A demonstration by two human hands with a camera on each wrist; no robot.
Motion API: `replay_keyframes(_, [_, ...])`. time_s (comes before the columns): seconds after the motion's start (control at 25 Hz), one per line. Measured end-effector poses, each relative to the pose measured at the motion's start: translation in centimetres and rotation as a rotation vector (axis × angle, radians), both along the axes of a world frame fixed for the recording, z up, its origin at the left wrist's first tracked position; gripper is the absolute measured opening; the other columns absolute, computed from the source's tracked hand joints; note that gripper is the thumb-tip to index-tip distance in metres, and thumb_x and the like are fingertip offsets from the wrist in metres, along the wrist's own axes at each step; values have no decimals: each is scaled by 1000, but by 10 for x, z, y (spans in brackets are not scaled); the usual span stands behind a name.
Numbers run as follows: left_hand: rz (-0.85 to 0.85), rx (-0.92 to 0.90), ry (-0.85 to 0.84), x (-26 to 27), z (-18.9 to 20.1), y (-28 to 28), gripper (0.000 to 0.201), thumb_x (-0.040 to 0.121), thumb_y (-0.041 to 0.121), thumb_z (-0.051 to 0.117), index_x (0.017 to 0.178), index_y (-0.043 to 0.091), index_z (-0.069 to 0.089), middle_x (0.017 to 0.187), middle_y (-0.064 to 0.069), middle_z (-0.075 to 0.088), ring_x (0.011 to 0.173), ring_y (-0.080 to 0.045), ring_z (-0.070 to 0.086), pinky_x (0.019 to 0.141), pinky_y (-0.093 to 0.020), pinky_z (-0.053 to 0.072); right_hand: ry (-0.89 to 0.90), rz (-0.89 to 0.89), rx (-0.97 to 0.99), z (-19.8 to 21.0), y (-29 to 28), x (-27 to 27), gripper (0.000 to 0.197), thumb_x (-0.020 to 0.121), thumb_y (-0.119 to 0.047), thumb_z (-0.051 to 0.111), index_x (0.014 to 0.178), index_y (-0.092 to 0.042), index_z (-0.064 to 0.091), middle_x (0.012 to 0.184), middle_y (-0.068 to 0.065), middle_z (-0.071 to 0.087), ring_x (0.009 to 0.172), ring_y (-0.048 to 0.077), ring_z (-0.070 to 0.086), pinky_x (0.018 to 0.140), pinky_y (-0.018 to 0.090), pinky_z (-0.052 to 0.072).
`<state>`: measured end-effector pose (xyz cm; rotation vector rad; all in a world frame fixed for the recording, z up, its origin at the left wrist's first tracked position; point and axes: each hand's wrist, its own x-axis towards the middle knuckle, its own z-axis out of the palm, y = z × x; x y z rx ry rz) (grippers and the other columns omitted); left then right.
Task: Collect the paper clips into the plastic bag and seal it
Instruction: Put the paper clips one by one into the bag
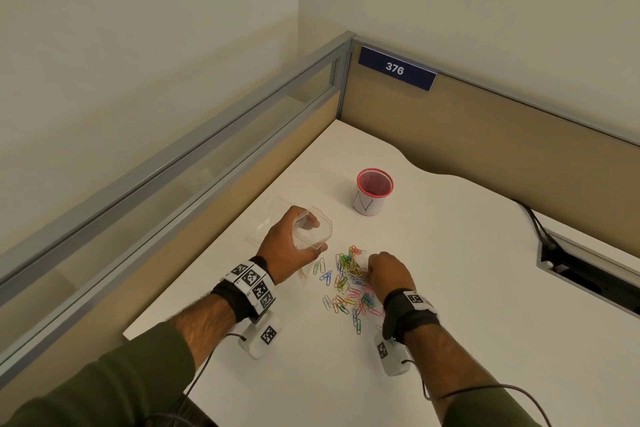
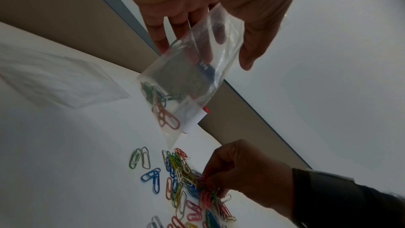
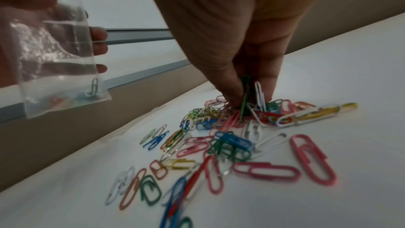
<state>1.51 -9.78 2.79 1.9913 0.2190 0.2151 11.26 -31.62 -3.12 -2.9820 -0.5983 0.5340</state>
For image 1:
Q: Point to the person's left hand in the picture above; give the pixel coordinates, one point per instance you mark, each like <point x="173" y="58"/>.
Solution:
<point x="277" y="251"/>

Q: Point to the person's right hand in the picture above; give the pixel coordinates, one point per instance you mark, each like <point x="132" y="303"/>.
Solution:
<point x="392" y="274"/>

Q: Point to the pile of coloured paper clips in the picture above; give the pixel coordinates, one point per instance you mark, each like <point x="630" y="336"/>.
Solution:
<point x="350" y="286"/>

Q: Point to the clear plastic bag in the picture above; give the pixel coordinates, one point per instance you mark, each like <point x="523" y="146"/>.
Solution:
<point x="320" y="234"/>

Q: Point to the red-rimmed white paper cup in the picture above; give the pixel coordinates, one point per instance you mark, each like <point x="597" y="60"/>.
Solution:
<point x="370" y="204"/>

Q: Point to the person's left forearm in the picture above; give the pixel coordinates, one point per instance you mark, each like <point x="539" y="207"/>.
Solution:
<point x="205" y="326"/>

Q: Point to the person's right forearm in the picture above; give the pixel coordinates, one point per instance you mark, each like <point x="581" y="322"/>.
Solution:
<point x="445" y="366"/>

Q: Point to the flat spare clear bag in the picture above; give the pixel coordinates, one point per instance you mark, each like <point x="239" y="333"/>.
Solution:
<point x="265" y="221"/>

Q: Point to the right marker wristband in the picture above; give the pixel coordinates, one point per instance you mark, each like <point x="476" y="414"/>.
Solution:
<point x="405" y="316"/>

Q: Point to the marker wristband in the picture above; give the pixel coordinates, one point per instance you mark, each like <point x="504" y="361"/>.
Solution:
<point x="240" y="291"/>
<point x="405" y="316"/>

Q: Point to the left marker wristband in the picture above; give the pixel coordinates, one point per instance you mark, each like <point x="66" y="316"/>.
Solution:
<point x="240" y="291"/>

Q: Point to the grey-framed glass partition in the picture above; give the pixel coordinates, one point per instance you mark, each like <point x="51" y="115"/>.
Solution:
<point x="150" y="176"/>

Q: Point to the olive green right sleeve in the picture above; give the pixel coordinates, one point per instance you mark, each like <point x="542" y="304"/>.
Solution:
<point x="495" y="409"/>

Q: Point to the olive green sleeve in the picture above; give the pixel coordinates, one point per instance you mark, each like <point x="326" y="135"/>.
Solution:
<point x="100" y="381"/>
<point x="495" y="409"/>

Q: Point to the beige partition panel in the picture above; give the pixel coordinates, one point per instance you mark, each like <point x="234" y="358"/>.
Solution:
<point x="500" y="141"/>

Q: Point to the blue number sign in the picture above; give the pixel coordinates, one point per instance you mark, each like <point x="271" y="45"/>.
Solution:
<point x="397" y="69"/>

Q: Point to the olive green left sleeve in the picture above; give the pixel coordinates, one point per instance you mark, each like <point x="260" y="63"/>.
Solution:
<point x="100" y="381"/>

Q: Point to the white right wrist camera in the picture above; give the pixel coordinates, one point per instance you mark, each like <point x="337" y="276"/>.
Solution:
<point x="392" y="356"/>

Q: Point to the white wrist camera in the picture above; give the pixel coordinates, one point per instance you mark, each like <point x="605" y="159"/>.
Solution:
<point x="262" y="339"/>
<point x="392" y="356"/>

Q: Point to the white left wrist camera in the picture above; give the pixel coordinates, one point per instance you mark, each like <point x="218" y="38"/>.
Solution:
<point x="262" y="339"/>

